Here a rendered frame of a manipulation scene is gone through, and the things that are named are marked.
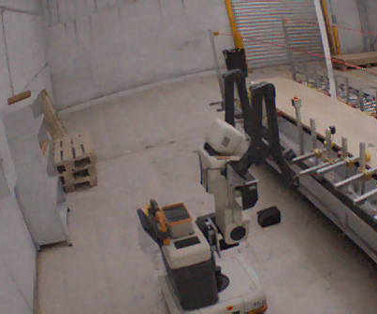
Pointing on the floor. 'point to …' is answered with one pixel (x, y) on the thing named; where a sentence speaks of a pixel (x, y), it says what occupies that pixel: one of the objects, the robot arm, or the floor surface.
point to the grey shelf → (44, 234)
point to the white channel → (326, 49)
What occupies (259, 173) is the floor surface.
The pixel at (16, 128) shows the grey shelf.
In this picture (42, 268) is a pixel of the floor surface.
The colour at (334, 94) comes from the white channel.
